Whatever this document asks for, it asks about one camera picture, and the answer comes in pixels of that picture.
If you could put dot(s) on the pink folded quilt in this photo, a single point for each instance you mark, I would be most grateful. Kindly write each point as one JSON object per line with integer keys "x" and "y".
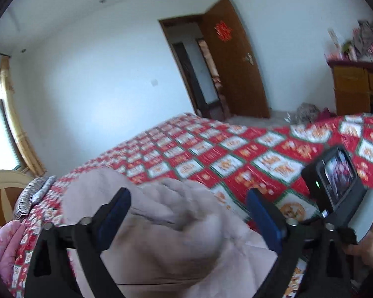
{"x": 3, "y": 248}

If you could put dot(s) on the pale pink puffer jacket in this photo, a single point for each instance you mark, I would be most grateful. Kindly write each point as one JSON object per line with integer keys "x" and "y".
{"x": 180, "y": 232}

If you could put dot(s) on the red patterned bedspread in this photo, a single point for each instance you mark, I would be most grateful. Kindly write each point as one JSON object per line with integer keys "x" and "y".
{"x": 205, "y": 155}

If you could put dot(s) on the red paper door decoration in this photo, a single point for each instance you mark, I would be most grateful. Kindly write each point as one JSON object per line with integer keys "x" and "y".
{"x": 223, "y": 31}

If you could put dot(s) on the brown wooden door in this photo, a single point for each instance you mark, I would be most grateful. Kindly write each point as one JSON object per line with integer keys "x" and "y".
{"x": 239, "y": 80}

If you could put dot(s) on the window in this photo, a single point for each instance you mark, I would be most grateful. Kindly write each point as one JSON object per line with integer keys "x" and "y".
{"x": 0, "y": 133}

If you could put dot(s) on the pile of colourful packages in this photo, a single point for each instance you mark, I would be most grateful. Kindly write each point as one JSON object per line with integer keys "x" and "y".
{"x": 363, "y": 43}

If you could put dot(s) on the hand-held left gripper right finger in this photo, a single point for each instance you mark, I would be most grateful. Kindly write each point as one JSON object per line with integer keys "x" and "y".
{"x": 264, "y": 220}

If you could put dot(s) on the white wall switch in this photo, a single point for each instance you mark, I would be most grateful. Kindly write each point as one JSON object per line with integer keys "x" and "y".
{"x": 154, "y": 82}

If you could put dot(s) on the yellow curtain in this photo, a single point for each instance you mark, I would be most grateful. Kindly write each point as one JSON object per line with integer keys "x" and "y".
{"x": 18, "y": 124}

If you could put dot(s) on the cream wooden headboard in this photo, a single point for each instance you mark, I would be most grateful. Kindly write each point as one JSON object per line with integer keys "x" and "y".
{"x": 3, "y": 198}

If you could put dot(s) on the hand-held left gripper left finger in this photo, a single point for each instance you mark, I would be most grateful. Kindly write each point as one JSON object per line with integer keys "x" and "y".
{"x": 112, "y": 220}

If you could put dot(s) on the dark wooden door frame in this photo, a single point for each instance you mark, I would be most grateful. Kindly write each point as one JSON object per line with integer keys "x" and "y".
{"x": 180, "y": 62}

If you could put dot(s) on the wooden dresser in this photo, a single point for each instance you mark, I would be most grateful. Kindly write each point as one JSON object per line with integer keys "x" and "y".
{"x": 351, "y": 87}

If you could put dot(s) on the striped grey pillow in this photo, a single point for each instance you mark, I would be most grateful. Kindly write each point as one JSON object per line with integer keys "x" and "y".
{"x": 34, "y": 195}

